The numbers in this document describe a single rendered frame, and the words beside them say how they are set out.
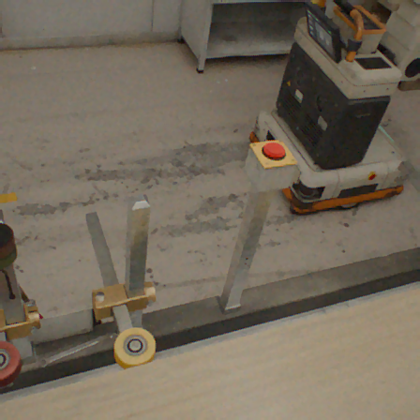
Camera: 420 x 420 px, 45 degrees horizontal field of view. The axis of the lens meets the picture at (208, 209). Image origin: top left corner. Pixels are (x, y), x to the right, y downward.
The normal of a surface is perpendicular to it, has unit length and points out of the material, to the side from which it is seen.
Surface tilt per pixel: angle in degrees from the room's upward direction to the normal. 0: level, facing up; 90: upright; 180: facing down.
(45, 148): 0
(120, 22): 90
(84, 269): 0
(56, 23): 90
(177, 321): 0
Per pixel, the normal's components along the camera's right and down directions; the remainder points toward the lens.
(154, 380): 0.14, -0.69
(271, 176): 0.35, 0.70
